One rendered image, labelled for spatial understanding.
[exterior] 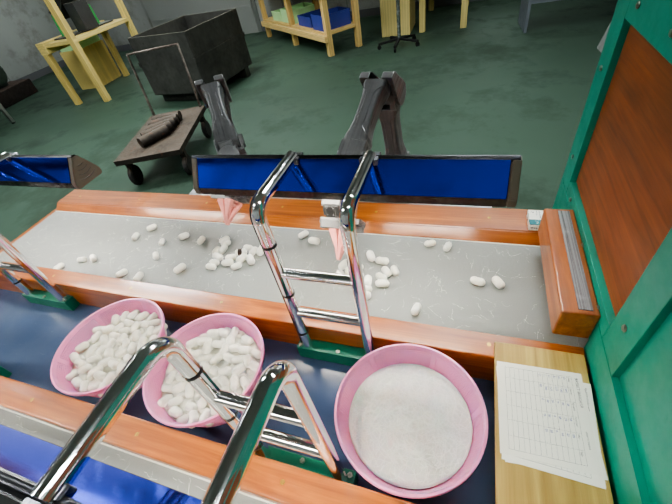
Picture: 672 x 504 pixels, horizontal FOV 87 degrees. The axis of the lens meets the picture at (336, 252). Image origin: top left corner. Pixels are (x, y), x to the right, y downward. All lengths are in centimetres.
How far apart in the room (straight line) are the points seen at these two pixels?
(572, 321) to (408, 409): 33
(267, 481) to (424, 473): 26
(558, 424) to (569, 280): 26
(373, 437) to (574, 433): 32
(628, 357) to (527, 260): 39
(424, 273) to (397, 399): 33
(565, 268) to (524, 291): 13
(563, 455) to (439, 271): 45
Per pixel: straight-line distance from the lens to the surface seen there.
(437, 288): 89
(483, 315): 85
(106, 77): 788
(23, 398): 110
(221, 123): 119
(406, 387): 76
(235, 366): 88
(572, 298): 77
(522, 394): 73
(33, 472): 47
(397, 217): 105
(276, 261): 64
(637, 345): 65
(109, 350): 106
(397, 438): 73
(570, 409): 74
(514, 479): 68
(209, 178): 79
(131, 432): 87
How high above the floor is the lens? 142
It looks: 43 degrees down
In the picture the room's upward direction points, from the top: 13 degrees counter-clockwise
